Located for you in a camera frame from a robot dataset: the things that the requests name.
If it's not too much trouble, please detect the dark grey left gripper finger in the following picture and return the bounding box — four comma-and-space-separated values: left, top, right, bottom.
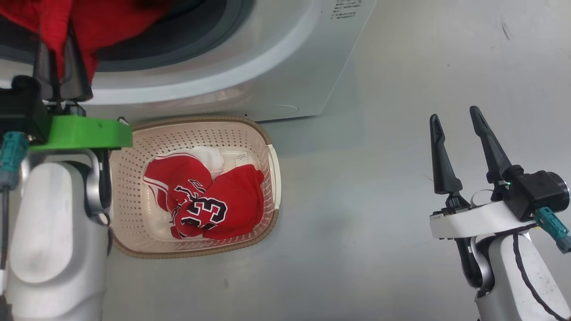
60, 27, 94, 102
33, 38, 61, 102

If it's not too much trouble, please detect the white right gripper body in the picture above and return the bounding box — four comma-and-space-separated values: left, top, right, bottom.
430, 195, 536, 240

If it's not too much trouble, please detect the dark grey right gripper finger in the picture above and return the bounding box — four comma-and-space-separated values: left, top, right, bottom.
469, 106, 513, 183
429, 114, 463, 195

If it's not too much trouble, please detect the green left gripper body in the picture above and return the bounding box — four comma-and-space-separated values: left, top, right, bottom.
29, 103, 133, 150

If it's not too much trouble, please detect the plain red garment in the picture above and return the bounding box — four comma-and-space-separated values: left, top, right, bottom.
0, 0, 170, 83

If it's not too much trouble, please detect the red jersey with black print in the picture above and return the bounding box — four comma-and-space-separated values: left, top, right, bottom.
143, 146, 266, 241

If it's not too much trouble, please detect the cream perforated laundry basket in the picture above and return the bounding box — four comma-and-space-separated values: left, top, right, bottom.
108, 115, 282, 259

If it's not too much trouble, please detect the white front-load washing machine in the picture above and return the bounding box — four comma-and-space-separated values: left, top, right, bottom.
0, 0, 377, 122

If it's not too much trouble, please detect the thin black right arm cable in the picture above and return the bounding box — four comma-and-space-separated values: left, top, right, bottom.
512, 225, 571, 321

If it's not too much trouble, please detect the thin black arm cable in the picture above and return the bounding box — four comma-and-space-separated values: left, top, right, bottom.
512, 225, 571, 321
0, 187, 12, 270

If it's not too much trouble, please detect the teal left cable connector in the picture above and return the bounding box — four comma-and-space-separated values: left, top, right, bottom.
0, 132, 30, 190

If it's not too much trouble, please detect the teal cable connector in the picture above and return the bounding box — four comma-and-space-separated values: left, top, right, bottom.
0, 132, 30, 190
534, 207, 571, 255

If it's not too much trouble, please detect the teal right cable connector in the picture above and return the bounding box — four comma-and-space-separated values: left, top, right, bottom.
534, 207, 571, 255

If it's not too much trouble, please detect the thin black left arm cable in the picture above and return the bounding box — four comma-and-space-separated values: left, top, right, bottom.
0, 187, 12, 270

